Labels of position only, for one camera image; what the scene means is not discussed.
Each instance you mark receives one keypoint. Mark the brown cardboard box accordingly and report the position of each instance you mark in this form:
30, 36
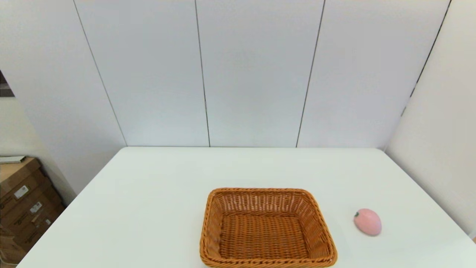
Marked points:
39, 229
15, 175
9, 253
41, 203

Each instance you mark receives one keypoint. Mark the orange woven wicker basket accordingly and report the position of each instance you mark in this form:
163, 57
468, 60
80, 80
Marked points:
260, 230

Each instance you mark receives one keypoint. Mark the pink toy peach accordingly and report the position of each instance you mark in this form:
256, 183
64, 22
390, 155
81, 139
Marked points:
368, 222

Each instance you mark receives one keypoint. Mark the white flat board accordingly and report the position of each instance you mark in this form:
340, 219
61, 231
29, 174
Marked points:
11, 159

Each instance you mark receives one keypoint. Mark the dark wall fixture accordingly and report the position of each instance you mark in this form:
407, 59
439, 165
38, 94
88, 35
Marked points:
5, 87

